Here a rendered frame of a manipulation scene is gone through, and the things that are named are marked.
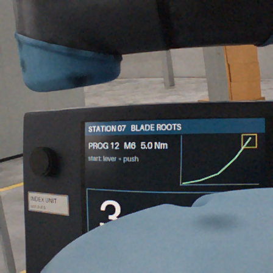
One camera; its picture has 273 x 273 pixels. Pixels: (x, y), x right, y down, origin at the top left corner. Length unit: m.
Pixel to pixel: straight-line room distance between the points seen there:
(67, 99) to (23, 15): 6.64
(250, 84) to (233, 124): 8.49
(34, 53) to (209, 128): 0.15
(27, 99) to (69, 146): 6.15
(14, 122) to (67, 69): 6.18
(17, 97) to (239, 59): 4.30
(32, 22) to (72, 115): 0.14
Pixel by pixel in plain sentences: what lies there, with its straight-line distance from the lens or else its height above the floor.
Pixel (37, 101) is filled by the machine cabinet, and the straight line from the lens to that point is 6.66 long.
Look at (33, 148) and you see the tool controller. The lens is 0.45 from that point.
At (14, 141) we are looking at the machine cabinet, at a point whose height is 0.26.
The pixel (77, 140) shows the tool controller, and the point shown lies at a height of 1.23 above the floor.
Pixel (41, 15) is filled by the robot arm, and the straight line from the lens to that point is 0.31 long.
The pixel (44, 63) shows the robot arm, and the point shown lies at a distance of 0.31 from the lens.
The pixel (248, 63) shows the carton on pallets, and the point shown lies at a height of 0.86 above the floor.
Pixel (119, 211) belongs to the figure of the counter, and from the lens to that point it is 0.40.
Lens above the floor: 1.30
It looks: 11 degrees down
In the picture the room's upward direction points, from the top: 6 degrees counter-clockwise
